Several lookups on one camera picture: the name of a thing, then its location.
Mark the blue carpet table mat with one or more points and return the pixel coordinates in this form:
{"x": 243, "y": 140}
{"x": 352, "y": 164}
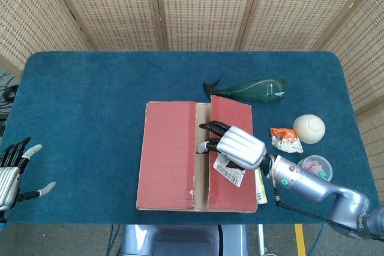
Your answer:
{"x": 90, "y": 103}

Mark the woven bamboo folding screen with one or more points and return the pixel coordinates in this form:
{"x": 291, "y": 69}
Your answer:
{"x": 204, "y": 7}

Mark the beige round ball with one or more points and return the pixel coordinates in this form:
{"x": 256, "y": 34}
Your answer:
{"x": 310, "y": 128}

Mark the green plastic spray bottle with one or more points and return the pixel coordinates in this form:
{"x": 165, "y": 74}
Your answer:
{"x": 255, "y": 91}

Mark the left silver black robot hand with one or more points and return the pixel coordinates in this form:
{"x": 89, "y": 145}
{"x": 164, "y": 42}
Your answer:
{"x": 7, "y": 175}

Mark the red cardboard shipping box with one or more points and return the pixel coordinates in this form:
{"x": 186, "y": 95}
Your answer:
{"x": 168, "y": 154}

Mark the orange white snack packet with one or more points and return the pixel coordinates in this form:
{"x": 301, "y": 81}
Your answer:
{"x": 286, "y": 140}

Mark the white yellow-green packet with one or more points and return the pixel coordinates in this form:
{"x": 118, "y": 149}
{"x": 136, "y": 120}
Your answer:
{"x": 261, "y": 191}

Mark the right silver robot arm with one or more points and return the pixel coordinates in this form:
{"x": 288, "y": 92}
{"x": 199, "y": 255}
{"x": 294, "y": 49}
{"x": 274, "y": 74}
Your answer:
{"x": 315, "y": 184}

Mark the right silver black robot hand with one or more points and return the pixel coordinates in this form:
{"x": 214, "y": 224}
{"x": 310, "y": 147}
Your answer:
{"x": 243, "y": 148}

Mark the grey robot torso base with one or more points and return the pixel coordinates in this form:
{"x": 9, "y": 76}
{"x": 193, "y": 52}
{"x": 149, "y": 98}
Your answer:
{"x": 180, "y": 241}

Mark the clear tub of binder clips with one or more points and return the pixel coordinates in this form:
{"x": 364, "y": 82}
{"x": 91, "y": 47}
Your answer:
{"x": 318, "y": 167}

